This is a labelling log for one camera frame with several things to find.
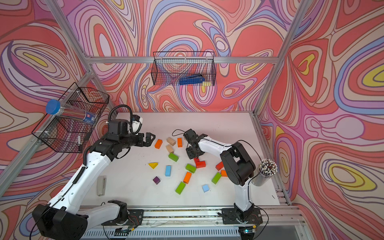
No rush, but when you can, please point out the clear bottle blue cap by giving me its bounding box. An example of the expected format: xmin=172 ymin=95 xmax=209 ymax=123
xmin=46 ymin=100 xmax=96 ymax=125

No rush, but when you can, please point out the green block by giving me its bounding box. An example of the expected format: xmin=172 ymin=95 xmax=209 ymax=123
xmin=168 ymin=153 xmax=179 ymax=162
xmin=175 ymin=182 xmax=186 ymax=195
xmin=212 ymin=172 xmax=222 ymax=185
xmin=185 ymin=164 xmax=197 ymax=174

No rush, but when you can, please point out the cup of pencils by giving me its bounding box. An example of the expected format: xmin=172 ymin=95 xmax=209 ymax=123
xmin=251 ymin=159 xmax=278 ymax=187

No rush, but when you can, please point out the light blue long block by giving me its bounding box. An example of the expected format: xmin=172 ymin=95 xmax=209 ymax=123
xmin=165 ymin=166 xmax=172 ymax=177

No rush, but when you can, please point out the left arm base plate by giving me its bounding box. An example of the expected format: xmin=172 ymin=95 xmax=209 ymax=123
xmin=102 ymin=209 xmax=144 ymax=227

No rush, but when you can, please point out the orange block upright centre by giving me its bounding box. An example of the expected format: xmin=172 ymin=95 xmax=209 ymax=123
xmin=177 ymin=138 xmax=183 ymax=148

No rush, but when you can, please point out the green block upper centre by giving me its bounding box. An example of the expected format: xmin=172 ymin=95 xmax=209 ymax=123
xmin=168 ymin=153 xmax=179 ymax=162

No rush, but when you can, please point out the grey stapler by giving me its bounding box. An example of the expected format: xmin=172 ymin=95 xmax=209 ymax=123
xmin=97 ymin=176 xmax=107 ymax=197

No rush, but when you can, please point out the blue black tool in basket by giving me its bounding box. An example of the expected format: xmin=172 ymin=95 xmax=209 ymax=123
xmin=179 ymin=74 xmax=206 ymax=85

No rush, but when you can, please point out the natural wood block lower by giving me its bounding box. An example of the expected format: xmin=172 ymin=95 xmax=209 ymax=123
xmin=166 ymin=145 xmax=175 ymax=154

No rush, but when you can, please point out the back black wire basket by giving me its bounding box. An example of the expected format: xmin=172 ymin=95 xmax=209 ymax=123
xmin=151 ymin=51 xmax=217 ymax=87

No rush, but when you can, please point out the green block bottom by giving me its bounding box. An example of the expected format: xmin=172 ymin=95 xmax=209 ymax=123
xmin=175 ymin=182 xmax=186 ymax=195

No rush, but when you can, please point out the black wire basket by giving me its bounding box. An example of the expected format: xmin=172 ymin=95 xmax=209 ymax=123
xmin=151 ymin=51 xmax=217 ymax=87
xmin=32 ymin=83 xmax=110 ymax=153

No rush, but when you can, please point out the natural wood block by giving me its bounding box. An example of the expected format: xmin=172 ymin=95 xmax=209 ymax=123
xmin=167 ymin=137 xmax=176 ymax=146
xmin=166 ymin=145 xmax=175 ymax=154

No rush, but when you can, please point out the orange block far left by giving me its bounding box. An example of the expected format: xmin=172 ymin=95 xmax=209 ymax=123
xmin=155 ymin=139 xmax=163 ymax=149

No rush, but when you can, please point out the orange block lower centre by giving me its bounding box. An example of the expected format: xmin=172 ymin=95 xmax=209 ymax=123
xmin=183 ymin=172 xmax=192 ymax=184

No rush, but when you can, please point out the yellow triangle block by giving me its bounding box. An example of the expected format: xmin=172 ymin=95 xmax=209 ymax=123
xmin=148 ymin=162 xmax=159 ymax=169

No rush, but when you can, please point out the left black wire basket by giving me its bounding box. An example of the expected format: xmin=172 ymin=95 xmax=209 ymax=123
xmin=32 ymin=83 xmax=110 ymax=153

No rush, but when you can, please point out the natural wood block upper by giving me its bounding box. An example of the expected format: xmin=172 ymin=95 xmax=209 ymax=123
xmin=167 ymin=137 xmax=176 ymax=146

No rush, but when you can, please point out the white marker in basket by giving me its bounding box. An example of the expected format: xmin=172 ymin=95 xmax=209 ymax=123
xmin=77 ymin=135 xmax=83 ymax=153

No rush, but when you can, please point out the light blue cube block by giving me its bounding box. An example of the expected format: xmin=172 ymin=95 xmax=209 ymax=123
xmin=202 ymin=184 xmax=210 ymax=193

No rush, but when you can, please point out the green block middle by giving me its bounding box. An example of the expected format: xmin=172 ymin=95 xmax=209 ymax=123
xmin=185 ymin=164 xmax=197 ymax=174

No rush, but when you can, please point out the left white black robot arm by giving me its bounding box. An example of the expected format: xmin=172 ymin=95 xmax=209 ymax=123
xmin=32 ymin=115 xmax=156 ymax=240

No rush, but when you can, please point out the orange block right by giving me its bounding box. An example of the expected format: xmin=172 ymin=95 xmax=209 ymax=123
xmin=221 ymin=170 xmax=228 ymax=177

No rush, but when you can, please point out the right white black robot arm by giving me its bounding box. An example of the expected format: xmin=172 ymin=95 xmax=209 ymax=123
xmin=183 ymin=129 xmax=256 ymax=225

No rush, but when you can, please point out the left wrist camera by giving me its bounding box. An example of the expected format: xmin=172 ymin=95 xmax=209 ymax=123
xmin=132 ymin=115 xmax=143 ymax=134

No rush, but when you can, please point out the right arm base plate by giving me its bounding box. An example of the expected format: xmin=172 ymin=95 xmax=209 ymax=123
xmin=219 ymin=207 xmax=263 ymax=226

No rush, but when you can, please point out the purple cube block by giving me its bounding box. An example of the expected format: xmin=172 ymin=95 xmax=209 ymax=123
xmin=153 ymin=177 xmax=161 ymax=185

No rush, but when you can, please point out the green block right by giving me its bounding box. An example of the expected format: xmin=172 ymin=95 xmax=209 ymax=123
xmin=212 ymin=172 xmax=222 ymax=185

